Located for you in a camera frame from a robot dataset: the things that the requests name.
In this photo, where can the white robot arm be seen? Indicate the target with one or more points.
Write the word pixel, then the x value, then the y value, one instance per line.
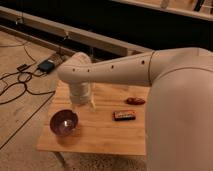
pixel 179 108

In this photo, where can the dark purple ceramic bowl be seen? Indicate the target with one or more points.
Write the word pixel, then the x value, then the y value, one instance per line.
pixel 63 122

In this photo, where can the red oval object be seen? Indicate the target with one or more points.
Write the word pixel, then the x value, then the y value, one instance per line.
pixel 135 101

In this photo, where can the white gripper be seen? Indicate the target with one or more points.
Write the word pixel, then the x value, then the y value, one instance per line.
pixel 81 94

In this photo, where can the black power adapter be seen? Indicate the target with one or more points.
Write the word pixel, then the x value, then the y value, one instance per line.
pixel 46 66

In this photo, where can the black rectangular box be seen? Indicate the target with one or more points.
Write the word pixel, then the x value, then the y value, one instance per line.
pixel 123 115

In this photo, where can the small black floor device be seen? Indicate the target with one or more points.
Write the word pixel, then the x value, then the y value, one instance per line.
pixel 22 67

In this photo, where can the wooden table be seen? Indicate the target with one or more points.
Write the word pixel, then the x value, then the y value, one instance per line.
pixel 97 131

